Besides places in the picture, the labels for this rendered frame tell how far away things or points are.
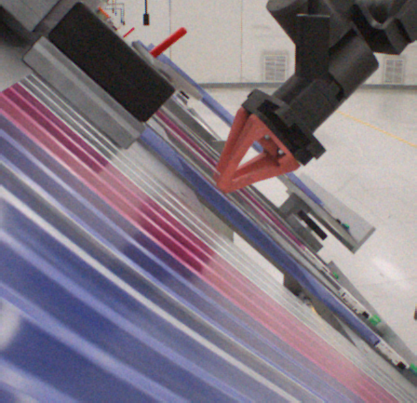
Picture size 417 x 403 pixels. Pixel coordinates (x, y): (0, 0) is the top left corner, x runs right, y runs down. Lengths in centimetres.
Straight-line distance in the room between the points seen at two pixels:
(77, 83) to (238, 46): 807
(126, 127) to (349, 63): 27
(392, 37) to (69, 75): 33
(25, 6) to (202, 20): 791
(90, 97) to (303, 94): 25
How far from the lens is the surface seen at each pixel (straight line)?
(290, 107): 47
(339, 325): 44
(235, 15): 830
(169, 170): 35
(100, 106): 28
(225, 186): 48
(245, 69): 838
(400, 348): 64
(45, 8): 29
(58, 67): 27
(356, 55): 49
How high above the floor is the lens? 110
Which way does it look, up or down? 21 degrees down
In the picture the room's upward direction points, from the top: straight up
